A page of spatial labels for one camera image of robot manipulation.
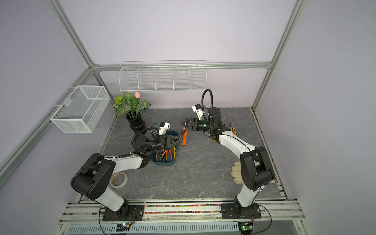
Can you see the green artificial plant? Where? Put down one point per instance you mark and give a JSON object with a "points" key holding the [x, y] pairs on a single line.
{"points": [[130, 104]]}

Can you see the black vase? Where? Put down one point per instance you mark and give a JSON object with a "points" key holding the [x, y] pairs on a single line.
{"points": [[136, 122]]}

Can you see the grey orange Greener pliers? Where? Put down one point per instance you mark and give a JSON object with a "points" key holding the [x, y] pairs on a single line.
{"points": [[183, 135]]}

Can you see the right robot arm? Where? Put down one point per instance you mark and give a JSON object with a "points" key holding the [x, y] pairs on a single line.
{"points": [[255, 165]]}

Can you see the masking tape roll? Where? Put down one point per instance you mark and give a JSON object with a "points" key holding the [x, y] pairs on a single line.
{"points": [[118, 180]]}

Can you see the yellow long nose pliers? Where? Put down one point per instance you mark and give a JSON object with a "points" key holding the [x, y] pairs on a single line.
{"points": [[159, 155]]}

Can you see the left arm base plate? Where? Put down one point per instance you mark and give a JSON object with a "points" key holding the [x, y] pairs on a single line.
{"points": [[126, 213]]}

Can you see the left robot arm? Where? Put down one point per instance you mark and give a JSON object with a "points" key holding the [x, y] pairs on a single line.
{"points": [[93, 178]]}

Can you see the teal plastic storage box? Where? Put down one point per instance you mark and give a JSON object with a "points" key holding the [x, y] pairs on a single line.
{"points": [[164, 163]]}

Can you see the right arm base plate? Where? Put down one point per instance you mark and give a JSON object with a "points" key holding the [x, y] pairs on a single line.
{"points": [[236, 211]]}

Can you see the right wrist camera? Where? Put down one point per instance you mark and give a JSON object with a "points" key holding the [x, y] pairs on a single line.
{"points": [[199, 112]]}

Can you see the beige work glove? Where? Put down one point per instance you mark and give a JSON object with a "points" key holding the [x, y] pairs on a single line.
{"points": [[236, 173]]}

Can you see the white wire wall shelf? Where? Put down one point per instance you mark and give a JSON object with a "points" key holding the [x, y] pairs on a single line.
{"points": [[158, 76]]}

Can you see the orange black pliers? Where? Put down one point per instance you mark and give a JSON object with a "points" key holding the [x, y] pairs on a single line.
{"points": [[168, 155]]}

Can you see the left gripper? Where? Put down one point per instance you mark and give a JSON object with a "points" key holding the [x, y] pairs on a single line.
{"points": [[166, 141]]}

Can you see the white mesh basket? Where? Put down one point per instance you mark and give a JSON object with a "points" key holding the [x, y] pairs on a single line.
{"points": [[82, 109]]}

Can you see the aluminium front rail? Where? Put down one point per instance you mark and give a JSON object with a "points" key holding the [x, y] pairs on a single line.
{"points": [[175, 211]]}

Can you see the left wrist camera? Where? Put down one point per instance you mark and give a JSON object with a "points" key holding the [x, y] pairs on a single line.
{"points": [[163, 127]]}

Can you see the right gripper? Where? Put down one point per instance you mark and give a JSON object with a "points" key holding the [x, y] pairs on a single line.
{"points": [[194, 124]]}

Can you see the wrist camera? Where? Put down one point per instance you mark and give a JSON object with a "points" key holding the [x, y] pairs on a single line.
{"points": [[163, 127], [199, 112]]}

